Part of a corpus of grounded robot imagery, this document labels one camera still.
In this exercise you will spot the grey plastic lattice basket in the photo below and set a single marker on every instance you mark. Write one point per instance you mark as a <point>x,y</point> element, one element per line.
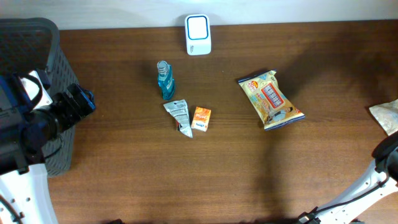
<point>32,43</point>

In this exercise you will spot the white barcode scanner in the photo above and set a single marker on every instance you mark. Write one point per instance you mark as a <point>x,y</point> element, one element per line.
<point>198,34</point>

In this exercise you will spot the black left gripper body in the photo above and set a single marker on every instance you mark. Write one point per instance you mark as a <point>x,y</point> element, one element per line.
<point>61,109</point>

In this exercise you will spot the teal mouthwash bottle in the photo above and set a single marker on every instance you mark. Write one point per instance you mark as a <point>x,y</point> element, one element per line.
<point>165,79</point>

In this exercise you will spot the silver triangular snack packet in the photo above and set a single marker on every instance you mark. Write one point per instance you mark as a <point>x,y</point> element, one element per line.
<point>179,110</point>

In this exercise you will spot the orange white small box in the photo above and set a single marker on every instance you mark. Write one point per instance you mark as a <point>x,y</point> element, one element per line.
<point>201,119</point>

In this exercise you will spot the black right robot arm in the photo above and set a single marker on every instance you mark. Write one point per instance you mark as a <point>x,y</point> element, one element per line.
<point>378,181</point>

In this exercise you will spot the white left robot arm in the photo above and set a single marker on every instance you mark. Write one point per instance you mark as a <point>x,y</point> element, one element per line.
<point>25,198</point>

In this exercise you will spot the yellow snack bag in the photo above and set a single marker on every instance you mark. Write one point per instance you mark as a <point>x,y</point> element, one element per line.
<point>272,106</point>

